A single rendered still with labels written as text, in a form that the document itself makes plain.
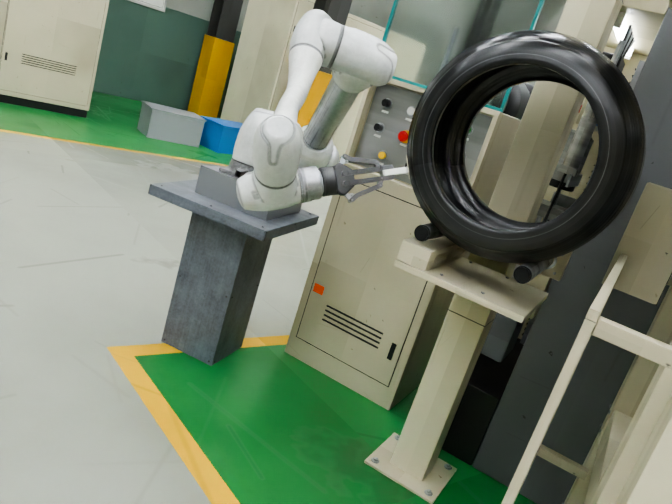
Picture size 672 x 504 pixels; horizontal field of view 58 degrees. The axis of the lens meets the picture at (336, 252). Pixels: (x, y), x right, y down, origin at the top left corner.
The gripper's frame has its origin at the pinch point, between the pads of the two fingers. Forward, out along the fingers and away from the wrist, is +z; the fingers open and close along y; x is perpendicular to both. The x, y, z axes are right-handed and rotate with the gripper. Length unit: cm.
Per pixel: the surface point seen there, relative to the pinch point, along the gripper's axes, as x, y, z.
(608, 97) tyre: 35, -7, 41
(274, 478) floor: -38, 86, -42
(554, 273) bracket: -7, 36, 47
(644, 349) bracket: 72, 39, 10
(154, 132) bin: -531, -126, -72
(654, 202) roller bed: 15, 19, 65
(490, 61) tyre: 18.6, -21.4, 22.3
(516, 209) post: -14.6, 15.3, 42.4
